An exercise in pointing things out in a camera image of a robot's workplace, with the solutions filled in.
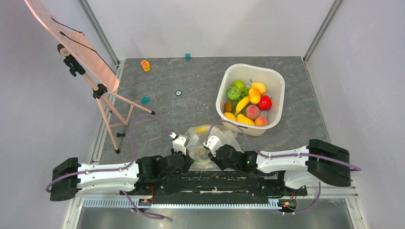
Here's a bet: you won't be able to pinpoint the teal toy piece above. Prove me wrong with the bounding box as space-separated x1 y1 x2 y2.
141 97 151 104

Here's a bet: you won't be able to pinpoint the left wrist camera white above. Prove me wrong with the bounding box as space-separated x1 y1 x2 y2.
170 132 188 155

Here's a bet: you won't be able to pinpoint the orange yellow toy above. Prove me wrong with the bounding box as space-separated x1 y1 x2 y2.
140 60 151 72

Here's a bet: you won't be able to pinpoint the pink tripod stand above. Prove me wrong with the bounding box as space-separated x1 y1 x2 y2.
57 44 155 154

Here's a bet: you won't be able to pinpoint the clear plastic bag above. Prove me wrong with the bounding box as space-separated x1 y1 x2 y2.
185 124 244 170

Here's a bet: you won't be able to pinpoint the green pear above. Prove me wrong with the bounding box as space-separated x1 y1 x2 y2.
232 80 248 92

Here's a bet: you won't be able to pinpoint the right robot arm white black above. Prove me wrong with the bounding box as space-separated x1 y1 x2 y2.
203 136 355 195

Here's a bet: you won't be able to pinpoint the red apple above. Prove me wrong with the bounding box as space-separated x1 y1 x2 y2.
256 94 272 111

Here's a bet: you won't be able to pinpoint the brown kiwi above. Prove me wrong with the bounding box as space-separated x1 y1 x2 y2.
224 101 234 113

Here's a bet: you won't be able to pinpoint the yellow banana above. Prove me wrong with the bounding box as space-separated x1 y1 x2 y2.
234 96 250 116

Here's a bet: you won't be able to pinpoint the pink perforated board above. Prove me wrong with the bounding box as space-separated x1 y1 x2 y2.
25 0 119 91

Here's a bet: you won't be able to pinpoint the pink peach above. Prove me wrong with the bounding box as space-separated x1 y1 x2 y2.
245 105 260 120

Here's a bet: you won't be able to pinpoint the orange peach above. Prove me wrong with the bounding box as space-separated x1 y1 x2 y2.
254 116 268 126

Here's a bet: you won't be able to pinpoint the yellow lemon pear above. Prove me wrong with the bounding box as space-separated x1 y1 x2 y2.
251 81 267 94

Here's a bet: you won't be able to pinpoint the black cord on board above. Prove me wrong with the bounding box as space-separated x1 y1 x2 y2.
50 17 116 75

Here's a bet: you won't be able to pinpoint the orange yellow mango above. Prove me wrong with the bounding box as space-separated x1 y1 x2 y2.
248 87 261 104

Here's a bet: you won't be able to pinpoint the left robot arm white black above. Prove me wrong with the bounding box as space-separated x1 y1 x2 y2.
46 150 194 202

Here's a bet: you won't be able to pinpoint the white plastic basket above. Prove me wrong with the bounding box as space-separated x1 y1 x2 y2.
215 63 285 136

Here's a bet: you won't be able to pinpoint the green grapes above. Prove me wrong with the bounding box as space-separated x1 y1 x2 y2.
233 91 248 112

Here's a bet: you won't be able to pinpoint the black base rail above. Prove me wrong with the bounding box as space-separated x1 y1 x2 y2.
128 170 308 205

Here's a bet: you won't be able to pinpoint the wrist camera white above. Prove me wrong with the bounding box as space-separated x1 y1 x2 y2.
170 132 188 155
203 135 224 157

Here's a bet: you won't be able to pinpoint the yellow lemon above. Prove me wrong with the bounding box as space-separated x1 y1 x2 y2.
224 112 237 121

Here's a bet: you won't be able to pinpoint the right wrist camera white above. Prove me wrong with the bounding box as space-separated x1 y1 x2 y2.
203 135 224 157

